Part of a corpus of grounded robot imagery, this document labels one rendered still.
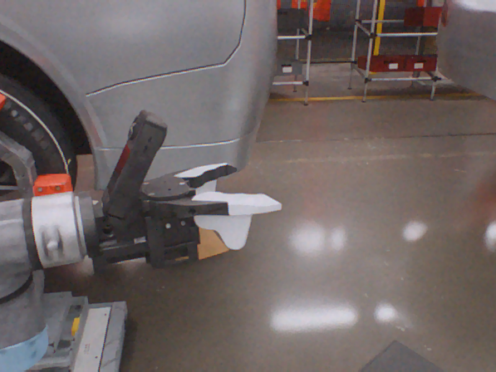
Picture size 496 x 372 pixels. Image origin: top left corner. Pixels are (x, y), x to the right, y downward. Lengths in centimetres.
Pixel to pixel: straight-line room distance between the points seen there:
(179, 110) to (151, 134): 108
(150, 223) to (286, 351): 160
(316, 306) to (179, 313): 64
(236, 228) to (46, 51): 117
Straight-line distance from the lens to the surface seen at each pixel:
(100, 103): 157
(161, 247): 50
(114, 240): 52
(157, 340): 212
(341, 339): 213
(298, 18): 512
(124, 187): 49
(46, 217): 49
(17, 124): 149
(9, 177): 186
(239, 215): 47
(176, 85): 153
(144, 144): 48
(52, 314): 201
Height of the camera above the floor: 147
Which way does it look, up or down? 26 degrees down
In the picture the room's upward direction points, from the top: straight up
